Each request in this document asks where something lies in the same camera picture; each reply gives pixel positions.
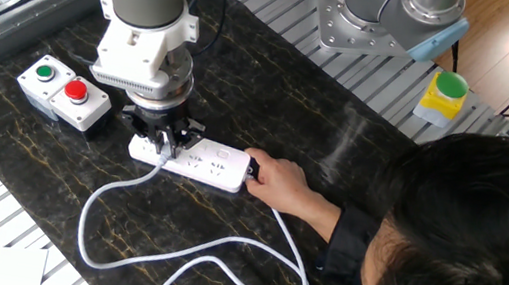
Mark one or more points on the yellow box with green button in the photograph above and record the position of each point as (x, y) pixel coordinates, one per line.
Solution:
(439, 107)

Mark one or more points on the white box with red button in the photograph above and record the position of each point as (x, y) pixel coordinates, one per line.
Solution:
(96, 103)

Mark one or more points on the person's right hand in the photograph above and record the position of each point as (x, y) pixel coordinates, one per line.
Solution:
(278, 184)

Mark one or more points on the black marble slab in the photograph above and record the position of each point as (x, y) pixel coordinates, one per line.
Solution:
(267, 89)

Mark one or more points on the person's right forearm dark sleeve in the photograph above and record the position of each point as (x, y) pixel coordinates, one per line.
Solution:
(350, 243)

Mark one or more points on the white box with green button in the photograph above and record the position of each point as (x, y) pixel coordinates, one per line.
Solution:
(28, 81)

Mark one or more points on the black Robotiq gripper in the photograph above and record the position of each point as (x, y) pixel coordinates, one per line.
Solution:
(157, 119)

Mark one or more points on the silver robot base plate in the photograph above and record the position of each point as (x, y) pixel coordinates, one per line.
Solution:
(346, 35)

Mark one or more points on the white power strip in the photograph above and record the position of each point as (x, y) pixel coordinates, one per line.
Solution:
(216, 162)

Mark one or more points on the person's head black hair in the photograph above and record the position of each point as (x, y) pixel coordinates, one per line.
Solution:
(473, 236)

